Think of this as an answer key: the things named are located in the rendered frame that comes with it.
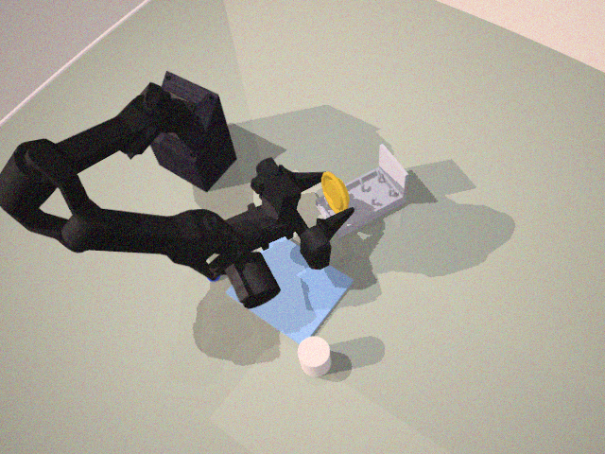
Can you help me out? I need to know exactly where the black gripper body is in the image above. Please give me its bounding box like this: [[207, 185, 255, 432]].
[[242, 157, 332, 270]]

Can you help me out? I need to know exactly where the yellow plate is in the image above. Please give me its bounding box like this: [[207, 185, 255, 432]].
[[321, 171, 350, 214]]

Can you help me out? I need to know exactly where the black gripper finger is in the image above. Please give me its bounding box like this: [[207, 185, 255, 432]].
[[279, 165, 324, 193], [316, 207, 354, 241]]

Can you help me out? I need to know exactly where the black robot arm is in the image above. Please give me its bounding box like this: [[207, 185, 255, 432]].
[[0, 82, 302, 309]]

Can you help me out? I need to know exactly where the pale pink cylinder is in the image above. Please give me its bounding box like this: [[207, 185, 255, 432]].
[[298, 337, 331, 377]]

